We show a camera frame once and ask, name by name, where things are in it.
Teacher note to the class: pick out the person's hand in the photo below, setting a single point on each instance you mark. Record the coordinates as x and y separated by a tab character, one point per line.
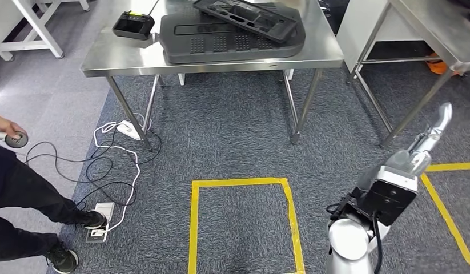
5	126

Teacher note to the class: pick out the white cabinet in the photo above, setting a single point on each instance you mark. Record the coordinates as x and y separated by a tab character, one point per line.
355	26

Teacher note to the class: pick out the orange fabric object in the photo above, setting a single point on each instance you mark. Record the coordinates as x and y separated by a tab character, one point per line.
437	66

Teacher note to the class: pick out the steel workbench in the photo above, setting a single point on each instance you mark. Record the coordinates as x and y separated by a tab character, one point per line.
431	30
117	56

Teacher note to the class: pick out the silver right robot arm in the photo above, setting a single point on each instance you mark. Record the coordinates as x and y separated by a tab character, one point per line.
348	238

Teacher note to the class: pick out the large black plastic cover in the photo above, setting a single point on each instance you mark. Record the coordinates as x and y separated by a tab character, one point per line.
181	53

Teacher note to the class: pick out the white handheld controller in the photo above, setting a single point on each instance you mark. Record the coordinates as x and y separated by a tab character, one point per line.
16	140

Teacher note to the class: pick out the person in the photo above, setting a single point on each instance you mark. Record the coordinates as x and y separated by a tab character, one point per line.
19	193

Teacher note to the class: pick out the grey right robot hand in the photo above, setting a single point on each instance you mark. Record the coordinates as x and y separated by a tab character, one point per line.
412	160

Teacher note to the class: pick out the metal floor socket plate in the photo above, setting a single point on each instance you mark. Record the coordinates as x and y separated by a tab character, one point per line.
100	227

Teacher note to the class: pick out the long black plastic bracket part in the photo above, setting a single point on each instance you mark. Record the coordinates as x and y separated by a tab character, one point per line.
265	26

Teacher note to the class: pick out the black remote controller with antenna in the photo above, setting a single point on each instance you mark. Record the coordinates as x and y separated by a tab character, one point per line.
132	26

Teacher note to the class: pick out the yellow floor tape marking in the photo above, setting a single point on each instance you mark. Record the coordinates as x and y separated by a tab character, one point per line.
446	219
194	227

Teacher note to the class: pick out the white metal frame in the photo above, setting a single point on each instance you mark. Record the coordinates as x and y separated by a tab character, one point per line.
83	4
38	26

